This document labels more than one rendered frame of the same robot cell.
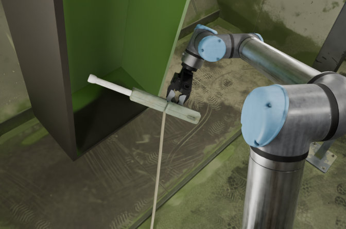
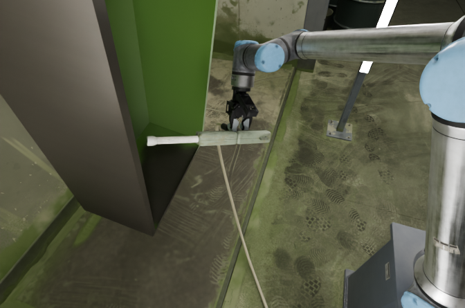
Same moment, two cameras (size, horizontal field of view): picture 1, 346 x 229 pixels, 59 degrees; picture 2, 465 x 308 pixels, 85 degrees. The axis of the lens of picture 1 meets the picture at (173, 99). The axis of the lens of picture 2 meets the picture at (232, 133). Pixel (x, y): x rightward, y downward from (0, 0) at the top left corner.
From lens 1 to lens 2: 0.40 m
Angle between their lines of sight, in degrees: 14
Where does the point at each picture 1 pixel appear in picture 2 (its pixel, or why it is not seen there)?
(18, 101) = (51, 203)
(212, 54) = (273, 63)
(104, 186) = (184, 242)
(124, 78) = (159, 132)
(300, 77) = (427, 36)
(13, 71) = (30, 174)
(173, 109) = (244, 137)
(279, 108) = not seen: outside the picture
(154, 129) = (201, 167)
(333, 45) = not seen: hidden behind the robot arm
